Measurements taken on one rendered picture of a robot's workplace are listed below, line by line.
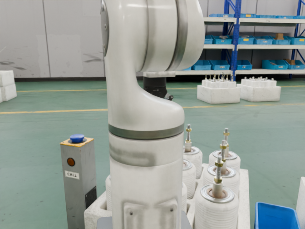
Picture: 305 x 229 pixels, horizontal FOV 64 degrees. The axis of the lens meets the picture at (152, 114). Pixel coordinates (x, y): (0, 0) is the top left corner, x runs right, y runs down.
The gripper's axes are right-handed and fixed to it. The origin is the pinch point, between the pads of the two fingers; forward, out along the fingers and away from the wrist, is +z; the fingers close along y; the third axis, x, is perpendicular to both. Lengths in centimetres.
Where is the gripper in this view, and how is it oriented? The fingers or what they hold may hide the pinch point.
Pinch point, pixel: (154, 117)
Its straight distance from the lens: 82.6
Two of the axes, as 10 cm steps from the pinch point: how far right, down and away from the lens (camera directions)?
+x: 3.0, 2.2, -9.3
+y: -9.5, 0.7, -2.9
